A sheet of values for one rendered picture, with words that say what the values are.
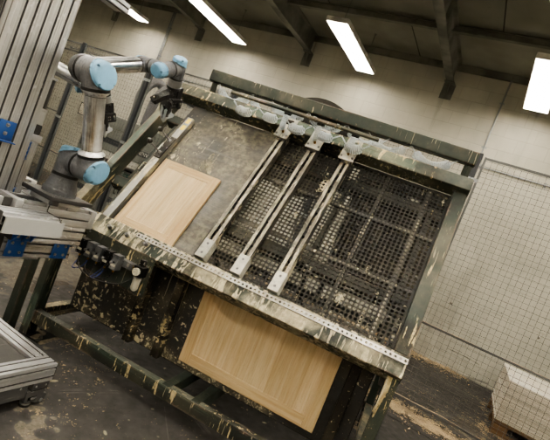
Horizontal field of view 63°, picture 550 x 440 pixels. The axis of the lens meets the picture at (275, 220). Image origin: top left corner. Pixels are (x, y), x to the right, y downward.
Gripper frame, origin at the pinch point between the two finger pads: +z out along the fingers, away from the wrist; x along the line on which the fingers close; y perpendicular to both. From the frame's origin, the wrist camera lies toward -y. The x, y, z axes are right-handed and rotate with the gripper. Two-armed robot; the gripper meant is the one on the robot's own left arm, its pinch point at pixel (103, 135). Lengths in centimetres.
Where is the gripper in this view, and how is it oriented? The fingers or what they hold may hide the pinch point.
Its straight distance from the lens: 295.9
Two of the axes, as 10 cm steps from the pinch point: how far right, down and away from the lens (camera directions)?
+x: -8.2, -3.5, 4.5
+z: -1.3, 8.8, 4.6
